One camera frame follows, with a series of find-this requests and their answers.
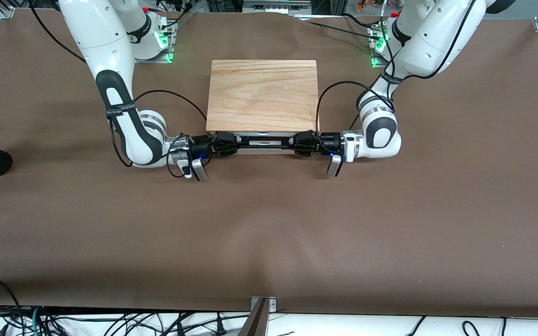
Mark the brown table cover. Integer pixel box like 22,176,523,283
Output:
0,8,538,319

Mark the white drawer with black handle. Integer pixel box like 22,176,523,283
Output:
236,132,296,151

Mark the small metal bracket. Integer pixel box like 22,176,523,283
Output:
250,297,277,312

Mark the dark metal bar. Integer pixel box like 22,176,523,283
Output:
238,299,269,336

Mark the grey metal box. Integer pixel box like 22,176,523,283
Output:
243,0,311,14

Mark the black cable across cover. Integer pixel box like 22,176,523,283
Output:
304,20,376,38

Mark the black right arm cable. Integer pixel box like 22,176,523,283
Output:
28,0,211,179

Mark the wooden drawer cabinet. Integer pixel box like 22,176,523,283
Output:
206,59,321,140

